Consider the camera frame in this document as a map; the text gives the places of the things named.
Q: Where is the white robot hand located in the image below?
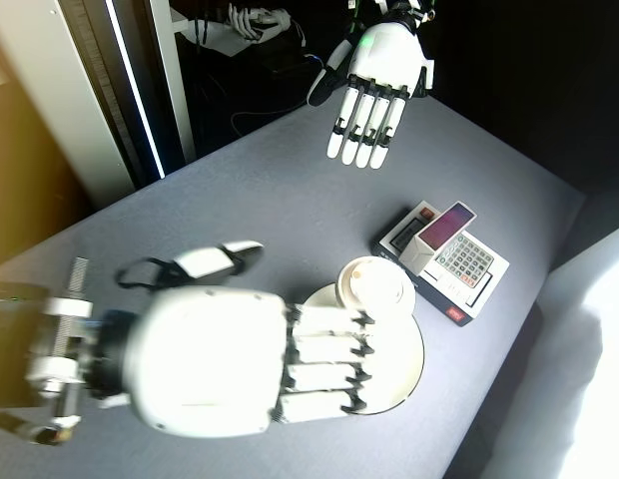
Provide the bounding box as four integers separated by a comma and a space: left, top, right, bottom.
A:
308, 9, 436, 171
114, 240, 378, 440

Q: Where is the grey cardboard box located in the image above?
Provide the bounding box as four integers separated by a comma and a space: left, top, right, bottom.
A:
397, 201, 478, 276

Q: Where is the white paper cup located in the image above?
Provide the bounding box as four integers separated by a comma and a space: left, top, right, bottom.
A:
335, 254, 417, 320

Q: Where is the white spare robotic hand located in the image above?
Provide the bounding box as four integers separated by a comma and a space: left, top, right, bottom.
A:
227, 2, 294, 45

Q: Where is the white plate dark rim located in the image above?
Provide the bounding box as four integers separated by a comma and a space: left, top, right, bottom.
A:
304, 281, 425, 416

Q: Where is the white calculator box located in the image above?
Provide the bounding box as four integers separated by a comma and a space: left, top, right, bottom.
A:
372, 200, 510, 329

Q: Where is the grey table cloth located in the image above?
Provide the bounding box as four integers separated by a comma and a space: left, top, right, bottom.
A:
0, 92, 588, 479

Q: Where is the white cabinet panel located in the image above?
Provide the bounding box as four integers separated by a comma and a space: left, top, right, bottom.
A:
0, 0, 136, 209

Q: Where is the green cable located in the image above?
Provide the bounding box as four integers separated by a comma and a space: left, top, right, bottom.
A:
347, 0, 365, 41

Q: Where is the black looped cable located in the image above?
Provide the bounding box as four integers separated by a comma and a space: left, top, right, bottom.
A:
231, 97, 310, 137

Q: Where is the white frame post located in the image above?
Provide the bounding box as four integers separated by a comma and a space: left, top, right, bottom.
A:
104, 0, 197, 180

